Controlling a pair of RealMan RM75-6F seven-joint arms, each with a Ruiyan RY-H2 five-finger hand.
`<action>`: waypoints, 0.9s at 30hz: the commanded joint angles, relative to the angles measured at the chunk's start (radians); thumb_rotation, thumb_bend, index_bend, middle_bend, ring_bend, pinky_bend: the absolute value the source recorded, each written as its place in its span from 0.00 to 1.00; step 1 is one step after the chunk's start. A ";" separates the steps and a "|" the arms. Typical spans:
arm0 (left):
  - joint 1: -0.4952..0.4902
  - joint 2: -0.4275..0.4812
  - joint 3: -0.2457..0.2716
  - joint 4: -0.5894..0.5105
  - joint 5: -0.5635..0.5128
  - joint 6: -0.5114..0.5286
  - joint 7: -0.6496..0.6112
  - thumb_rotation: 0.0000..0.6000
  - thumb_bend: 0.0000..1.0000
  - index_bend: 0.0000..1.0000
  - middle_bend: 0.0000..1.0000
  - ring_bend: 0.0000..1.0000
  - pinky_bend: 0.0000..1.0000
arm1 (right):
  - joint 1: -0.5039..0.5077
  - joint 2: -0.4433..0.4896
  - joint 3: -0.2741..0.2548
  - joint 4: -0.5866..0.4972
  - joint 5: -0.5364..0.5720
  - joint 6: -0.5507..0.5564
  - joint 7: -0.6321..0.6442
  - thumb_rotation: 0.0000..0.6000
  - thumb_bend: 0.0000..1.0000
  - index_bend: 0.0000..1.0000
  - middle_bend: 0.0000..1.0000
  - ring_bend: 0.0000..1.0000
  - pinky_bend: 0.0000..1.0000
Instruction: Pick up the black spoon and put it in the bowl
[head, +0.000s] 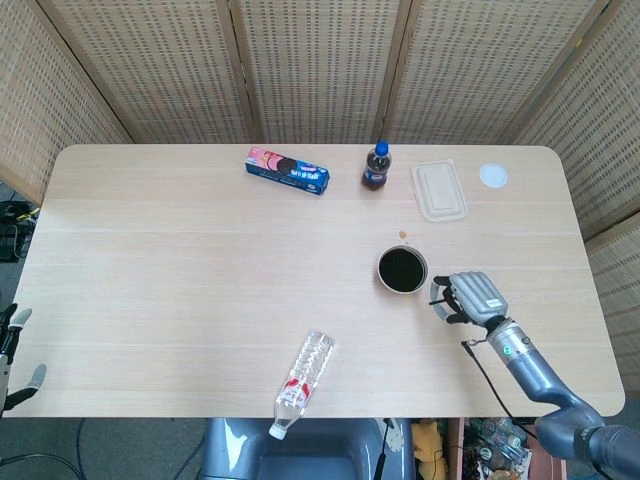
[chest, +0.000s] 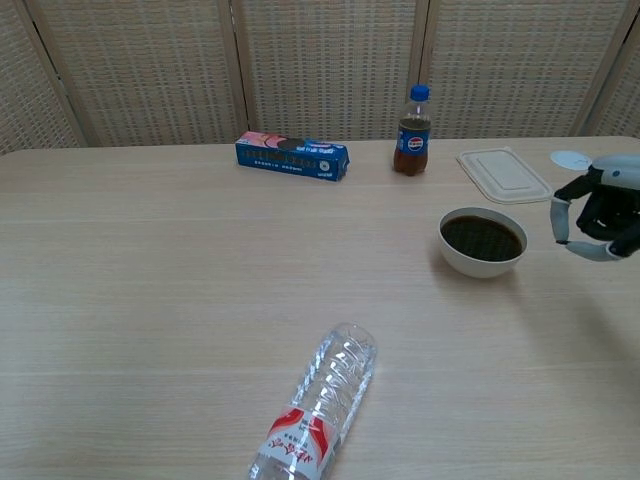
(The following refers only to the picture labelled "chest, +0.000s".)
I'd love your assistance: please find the white bowl dark liquid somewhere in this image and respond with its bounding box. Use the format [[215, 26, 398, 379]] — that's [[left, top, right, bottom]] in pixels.
[[438, 206, 529, 279]]

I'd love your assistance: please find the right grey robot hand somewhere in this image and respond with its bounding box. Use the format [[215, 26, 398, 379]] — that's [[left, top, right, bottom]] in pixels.
[[549, 153, 640, 262]]

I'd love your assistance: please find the blue cookie box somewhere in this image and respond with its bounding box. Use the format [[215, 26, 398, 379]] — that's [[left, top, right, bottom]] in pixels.
[[234, 130, 350, 184]]

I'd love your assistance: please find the woven wooden folding screen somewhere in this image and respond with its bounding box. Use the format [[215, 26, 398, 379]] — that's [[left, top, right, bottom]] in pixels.
[[0, 0, 640, 156]]

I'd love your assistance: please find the beige rectangular container lid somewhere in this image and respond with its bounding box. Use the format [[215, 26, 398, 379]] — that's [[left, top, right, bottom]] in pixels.
[[455, 146, 554, 204]]

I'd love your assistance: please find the clear plastic water bottle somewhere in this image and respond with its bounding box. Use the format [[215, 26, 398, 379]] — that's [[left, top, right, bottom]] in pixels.
[[248, 321, 379, 480]]

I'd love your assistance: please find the white round table grommet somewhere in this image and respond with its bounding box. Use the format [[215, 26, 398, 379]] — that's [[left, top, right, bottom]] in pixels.
[[550, 150, 594, 172]]

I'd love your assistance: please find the small Pepsi cola bottle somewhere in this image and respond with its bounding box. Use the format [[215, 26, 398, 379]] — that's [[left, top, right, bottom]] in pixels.
[[392, 84, 432, 177]]

